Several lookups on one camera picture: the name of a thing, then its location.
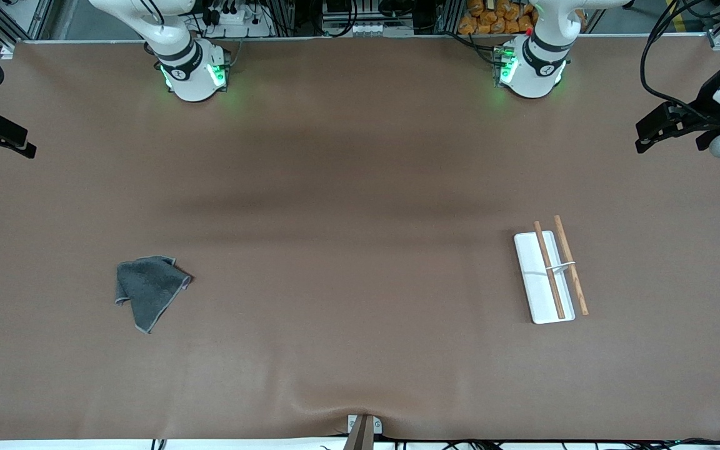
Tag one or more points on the brown table mat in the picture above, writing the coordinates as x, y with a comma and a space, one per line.
360, 187

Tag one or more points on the white power strip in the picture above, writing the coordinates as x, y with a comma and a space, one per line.
241, 25

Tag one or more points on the orange packaged items pile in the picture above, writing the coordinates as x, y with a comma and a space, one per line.
497, 15

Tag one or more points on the aluminium frame post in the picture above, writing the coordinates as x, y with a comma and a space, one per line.
285, 15
449, 15

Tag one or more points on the white rack with wooden rods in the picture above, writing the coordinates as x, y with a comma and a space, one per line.
541, 281

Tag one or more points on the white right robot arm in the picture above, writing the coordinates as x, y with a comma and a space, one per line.
194, 75

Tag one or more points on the dark grey towel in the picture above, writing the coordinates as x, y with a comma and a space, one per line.
150, 290

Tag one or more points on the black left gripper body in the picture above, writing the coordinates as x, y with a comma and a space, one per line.
705, 99

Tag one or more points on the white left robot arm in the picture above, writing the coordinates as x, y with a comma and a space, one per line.
535, 75

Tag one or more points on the grey camera mount pole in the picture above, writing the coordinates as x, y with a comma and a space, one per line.
363, 434

